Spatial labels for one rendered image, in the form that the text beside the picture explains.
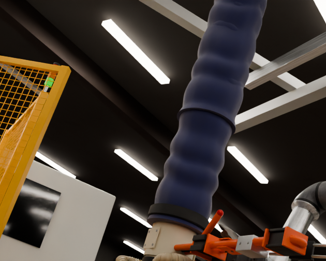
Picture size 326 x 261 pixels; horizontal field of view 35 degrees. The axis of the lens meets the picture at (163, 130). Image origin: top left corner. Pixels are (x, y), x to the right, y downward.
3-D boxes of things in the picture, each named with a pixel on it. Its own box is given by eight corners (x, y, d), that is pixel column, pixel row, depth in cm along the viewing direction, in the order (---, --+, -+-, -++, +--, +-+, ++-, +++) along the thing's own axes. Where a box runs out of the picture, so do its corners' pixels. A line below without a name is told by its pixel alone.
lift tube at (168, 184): (136, 220, 191) (205, 5, 233) (184, 241, 198) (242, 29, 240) (165, 215, 172) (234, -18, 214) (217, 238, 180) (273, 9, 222)
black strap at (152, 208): (136, 216, 191) (139, 206, 193) (187, 238, 200) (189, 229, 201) (166, 210, 172) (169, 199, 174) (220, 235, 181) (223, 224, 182)
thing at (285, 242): (261, 246, 133) (265, 228, 135) (282, 256, 135) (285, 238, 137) (283, 245, 126) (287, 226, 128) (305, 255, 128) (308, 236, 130)
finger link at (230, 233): (210, 225, 167) (224, 249, 167) (220, 223, 162) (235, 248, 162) (216, 220, 168) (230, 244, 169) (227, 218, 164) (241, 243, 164)
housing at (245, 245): (233, 250, 144) (237, 235, 145) (252, 259, 146) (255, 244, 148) (249, 249, 138) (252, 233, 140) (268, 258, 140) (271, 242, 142)
